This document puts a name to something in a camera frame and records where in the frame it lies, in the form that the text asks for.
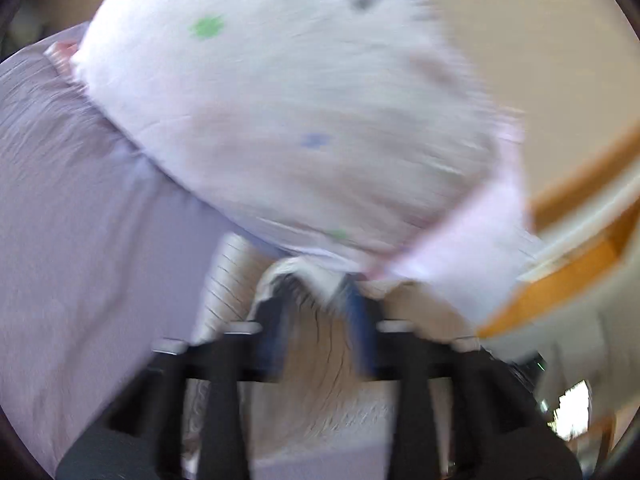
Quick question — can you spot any left floral pink pillow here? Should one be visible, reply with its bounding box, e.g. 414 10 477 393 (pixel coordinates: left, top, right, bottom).
48 0 533 325

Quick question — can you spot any lilac bed sheet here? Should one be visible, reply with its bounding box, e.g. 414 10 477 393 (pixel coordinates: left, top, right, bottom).
0 22 402 480

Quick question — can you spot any beige cable-knit sweater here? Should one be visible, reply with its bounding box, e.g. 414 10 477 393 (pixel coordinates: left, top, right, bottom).
182 231 476 478

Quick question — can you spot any wooden headboard with panels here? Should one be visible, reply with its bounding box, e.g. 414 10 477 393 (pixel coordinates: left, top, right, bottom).
478 125 639 339

